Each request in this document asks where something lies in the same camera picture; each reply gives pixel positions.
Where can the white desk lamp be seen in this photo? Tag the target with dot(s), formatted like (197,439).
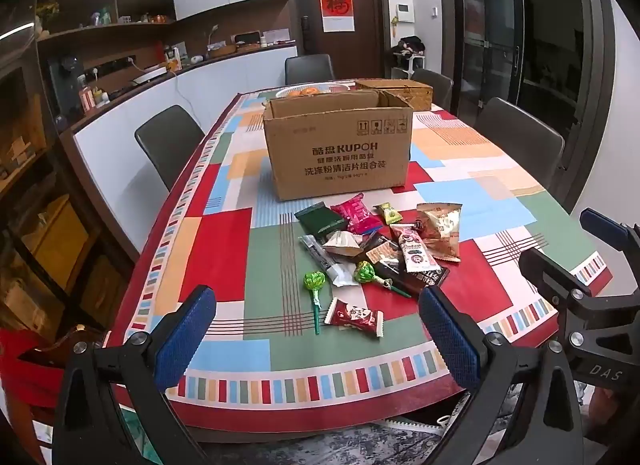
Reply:
(214,35)

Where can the dark green snack packet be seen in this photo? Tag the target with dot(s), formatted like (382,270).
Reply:
(317,220)

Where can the white wall intercom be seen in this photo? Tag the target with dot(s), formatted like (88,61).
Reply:
(405,12)

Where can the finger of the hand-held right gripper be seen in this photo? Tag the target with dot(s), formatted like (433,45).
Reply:
(602,224)
(547,270)

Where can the clear stick packet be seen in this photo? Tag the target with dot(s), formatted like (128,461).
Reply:
(314,250)

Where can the small white wrapper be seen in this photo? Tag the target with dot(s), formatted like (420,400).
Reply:
(341,275)

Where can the dark brown door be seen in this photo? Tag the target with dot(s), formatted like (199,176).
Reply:
(370,20)

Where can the brown cardboard box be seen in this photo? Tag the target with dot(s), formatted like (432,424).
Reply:
(340,155)

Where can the pink snack packet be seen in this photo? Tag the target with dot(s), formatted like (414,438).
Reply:
(356,212)

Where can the beige and brown snack packet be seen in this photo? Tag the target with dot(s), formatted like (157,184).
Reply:
(442,231)

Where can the yellow carton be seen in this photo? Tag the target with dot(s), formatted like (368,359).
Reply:
(175,60)

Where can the long pink and white packet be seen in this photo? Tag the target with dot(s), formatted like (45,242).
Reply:
(412,252)

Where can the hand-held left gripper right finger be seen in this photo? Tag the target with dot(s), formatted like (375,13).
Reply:
(450,340)

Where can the cream snack packet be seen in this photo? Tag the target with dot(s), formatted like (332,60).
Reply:
(342,243)

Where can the dark glass display cabinet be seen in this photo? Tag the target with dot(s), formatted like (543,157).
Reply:
(45,195)

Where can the colourful patchwork tablecloth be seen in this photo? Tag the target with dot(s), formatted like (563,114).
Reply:
(225,240)

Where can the flat white appliance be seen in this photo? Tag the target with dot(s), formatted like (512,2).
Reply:
(147,76)

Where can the green lollipop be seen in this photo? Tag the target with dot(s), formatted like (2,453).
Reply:
(365,272)
(315,281)

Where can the dark glass sliding door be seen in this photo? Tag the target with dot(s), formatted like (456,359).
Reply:
(540,45)

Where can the woven wicker basket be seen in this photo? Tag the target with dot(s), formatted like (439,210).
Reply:
(400,92)

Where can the white plate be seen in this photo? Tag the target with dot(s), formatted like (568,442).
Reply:
(335,89)

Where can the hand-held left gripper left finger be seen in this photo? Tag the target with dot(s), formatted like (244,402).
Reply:
(184,337)

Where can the white sideboard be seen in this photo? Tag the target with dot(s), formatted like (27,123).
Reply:
(215,85)

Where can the brown and orange snack packet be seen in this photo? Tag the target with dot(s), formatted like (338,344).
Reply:
(382,251)

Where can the red and white door poster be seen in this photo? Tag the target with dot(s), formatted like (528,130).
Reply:
(336,2)

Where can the black coffee machine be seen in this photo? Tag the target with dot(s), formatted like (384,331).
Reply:
(67,80)

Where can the red and white candy packet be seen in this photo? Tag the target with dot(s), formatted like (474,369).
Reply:
(352,316)

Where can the dark grey dining chair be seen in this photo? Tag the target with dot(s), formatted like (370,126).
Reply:
(309,69)
(520,137)
(167,142)
(435,85)

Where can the black snack packet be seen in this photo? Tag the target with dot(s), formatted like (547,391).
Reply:
(427,279)

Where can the small yellow-green candy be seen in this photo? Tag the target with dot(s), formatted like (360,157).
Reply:
(391,215)

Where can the white cart with black bag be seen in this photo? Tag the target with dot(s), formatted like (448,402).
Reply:
(409,52)

